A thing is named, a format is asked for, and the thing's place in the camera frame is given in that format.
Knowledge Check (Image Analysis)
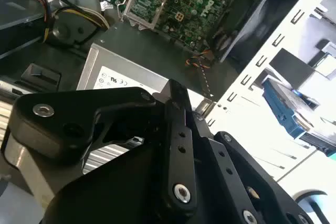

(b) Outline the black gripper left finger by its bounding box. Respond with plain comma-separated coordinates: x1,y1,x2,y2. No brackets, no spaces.
7,78,198,218

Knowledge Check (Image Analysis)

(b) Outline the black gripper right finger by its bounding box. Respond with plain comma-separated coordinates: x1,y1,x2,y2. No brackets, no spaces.
191,111,318,224

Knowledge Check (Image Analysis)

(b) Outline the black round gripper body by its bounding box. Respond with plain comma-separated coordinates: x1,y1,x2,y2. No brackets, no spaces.
41,141,238,224

